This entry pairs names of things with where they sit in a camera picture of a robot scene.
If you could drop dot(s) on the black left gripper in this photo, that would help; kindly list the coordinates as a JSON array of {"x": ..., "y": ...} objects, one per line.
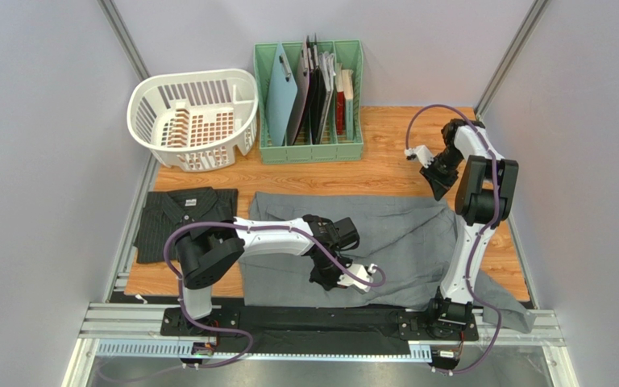
[{"x": 328, "y": 284}]

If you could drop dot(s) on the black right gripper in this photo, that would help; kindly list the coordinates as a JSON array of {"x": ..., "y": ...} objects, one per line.
[{"x": 441, "y": 175}]

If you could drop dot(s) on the grey long sleeve shirt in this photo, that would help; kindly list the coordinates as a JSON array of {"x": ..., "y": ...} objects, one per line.
[{"x": 411, "y": 238}]

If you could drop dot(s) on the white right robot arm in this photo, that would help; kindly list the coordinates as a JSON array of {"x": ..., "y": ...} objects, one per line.
[{"x": 484, "y": 199}]

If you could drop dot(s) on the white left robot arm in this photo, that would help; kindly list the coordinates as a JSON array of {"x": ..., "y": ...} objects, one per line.
[{"x": 207, "y": 250}]

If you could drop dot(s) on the red book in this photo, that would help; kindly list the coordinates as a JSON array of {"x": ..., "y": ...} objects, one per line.
[{"x": 339, "y": 99}]

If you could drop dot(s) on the teal book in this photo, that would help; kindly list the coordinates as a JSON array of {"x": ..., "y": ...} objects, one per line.
[{"x": 348, "y": 104}]

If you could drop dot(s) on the green file organizer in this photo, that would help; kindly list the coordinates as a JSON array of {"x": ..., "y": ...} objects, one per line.
[{"x": 329, "y": 146}]

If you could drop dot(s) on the black folder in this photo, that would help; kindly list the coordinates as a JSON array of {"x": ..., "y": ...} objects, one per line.
[{"x": 315, "y": 87}]

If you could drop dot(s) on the pink grey clipboard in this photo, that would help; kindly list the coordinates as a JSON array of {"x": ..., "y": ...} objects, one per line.
[{"x": 302, "y": 78}]

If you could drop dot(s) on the dark striped folded shirt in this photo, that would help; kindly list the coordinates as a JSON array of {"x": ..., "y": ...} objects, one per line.
[{"x": 165, "y": 212}]

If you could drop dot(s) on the light blue clipboard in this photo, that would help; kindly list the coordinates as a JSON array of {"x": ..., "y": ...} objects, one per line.
[{"x": 282, "y": 92}]

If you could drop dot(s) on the white plastic laundry basket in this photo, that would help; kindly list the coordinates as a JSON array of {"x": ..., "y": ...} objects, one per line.
[{"x": 196, "y": 121}]

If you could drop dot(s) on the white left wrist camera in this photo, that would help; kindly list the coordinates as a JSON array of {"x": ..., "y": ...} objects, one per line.
[{"x": 358, "y": 276}]

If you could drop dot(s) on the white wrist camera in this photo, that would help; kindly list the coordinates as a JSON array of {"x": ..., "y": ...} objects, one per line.
[
  {"x": 422, "y": 154},
  {"x": 358, "y": 276}
]

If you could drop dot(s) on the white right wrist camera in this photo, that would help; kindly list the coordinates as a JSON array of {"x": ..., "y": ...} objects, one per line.
[{"x": 422, "y": 154}]

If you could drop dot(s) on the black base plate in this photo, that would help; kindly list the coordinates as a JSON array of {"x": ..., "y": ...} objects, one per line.
[{"x": 364, "y": 330}]

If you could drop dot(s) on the white slotted cable duct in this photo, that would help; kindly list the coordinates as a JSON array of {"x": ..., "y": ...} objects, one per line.
[{"x": 414, "y": 353}]

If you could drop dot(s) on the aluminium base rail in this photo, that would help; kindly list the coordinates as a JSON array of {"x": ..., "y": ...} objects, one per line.
[{"x": 142, "y": 321}]

